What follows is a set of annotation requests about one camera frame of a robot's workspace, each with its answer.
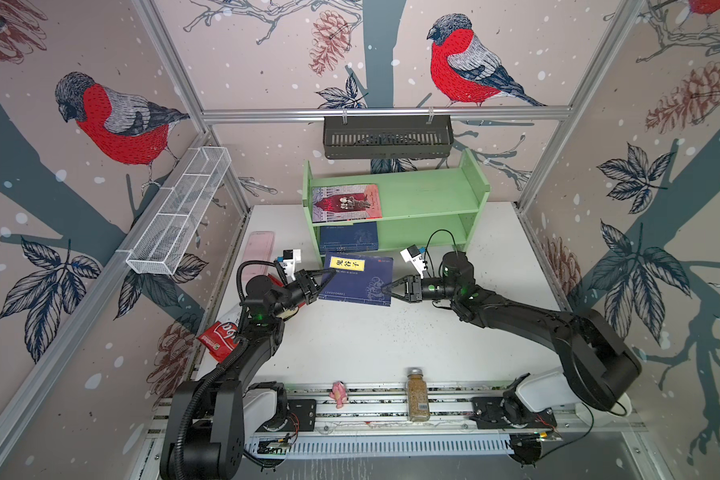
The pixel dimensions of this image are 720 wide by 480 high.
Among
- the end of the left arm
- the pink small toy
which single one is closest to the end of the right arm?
the end of the left arm

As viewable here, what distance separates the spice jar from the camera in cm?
72

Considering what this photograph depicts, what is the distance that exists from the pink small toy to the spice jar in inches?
6.5

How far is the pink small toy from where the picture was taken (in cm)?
76

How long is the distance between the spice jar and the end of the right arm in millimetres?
233

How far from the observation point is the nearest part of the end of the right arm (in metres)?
0.70

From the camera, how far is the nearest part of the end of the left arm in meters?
0.70

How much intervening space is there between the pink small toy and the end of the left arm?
248 mm
